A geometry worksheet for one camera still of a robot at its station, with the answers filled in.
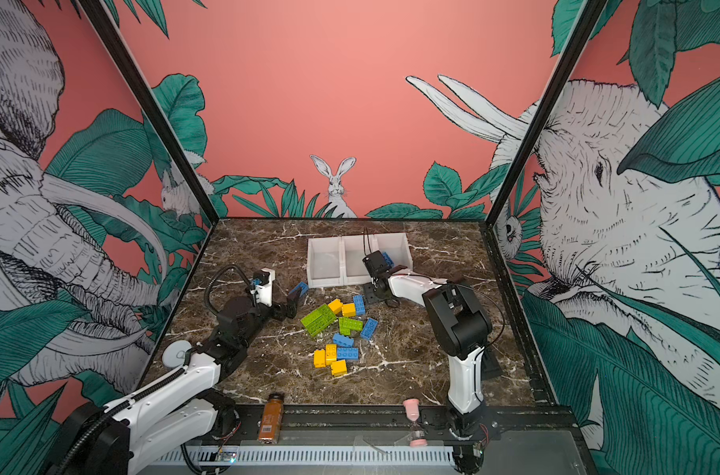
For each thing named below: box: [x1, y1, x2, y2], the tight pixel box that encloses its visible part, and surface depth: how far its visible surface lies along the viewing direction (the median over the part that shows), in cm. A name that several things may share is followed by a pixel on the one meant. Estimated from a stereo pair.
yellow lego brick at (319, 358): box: [313, 348, 327, 369], surface depth 85 cm
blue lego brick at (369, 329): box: [360, 317, 378, 341], surface depth 92 cm
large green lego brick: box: [300, 303, 338, 337], surface depth 93 cm
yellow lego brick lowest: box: [330, 359, 348, 378], surface depth 83 cm
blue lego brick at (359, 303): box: [354, 294, 366, 316], surface depth 97 cm
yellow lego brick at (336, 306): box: [327, 298, 344, 315], surface depth 95 cm
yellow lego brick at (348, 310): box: [341, 302, 357, 318], surface depth 95 cm
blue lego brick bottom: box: [337, 346, 360, 360], surface depth 87 cm
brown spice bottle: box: [258, 391, 285, 445], surface depth 74 cm
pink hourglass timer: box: [402, 398, 429, 448], surface depth 74 cm
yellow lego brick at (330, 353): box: [325, 343, 338, 366], surface depth 87 cm
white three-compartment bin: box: [306, 231, 413, 288], surface depth 106 cm
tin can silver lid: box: [161, 339, 192, 369], surface depth 81 cm
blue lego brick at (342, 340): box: [332, 332, 355, 348], surface depth 88 cm
